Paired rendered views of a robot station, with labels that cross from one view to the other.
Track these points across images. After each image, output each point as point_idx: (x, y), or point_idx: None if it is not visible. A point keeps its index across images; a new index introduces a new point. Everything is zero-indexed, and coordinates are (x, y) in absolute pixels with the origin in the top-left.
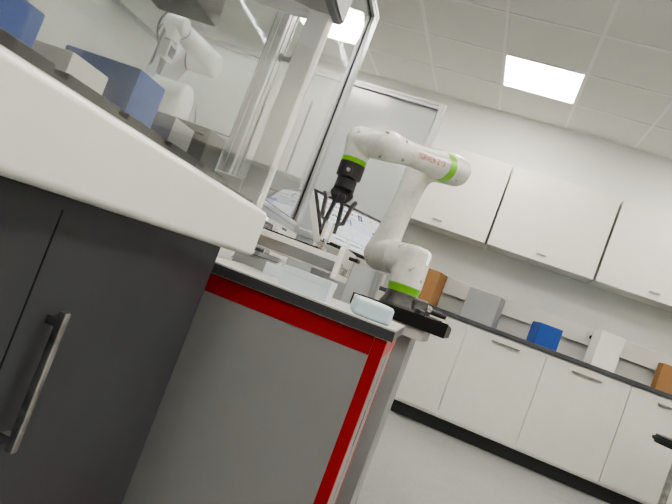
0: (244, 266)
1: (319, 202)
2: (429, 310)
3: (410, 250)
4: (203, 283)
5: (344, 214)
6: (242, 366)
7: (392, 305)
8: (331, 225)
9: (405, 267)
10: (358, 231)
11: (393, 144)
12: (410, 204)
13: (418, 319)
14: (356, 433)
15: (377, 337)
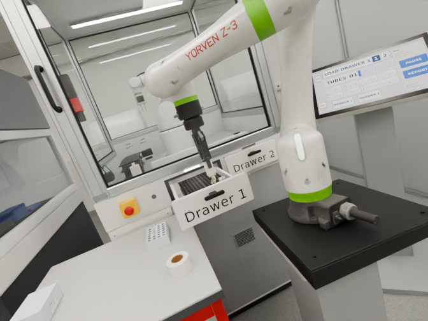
0: (136, 237)
1: (314, 81)
2: (343, 214)
3: (276, 148)
4: (4, 318)
5: (349, 70)
6: None
7: (269, 228)
8: (330, 94)
9: (281, 171)
10: (373, 75)
11: (146, 84)
12: (291, 74)
13: (288, 251)
14: None
15: None
